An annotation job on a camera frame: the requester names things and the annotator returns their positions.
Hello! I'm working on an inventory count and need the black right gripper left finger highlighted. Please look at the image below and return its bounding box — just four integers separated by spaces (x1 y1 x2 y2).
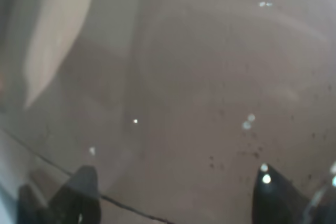
17 165 101 223

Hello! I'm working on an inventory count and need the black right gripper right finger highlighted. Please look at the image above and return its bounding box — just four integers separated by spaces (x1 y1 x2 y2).
252 165 335 223

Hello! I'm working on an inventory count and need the smoky brown water bottle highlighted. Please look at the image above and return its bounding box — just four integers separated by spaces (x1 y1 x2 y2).
1 0 335 223

